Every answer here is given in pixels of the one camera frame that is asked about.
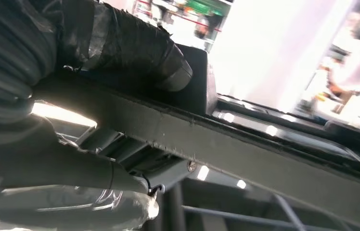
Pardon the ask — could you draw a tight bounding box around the person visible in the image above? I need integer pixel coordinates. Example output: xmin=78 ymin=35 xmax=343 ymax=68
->
xmin=321 ymin=48 xmax=360 ymax=106

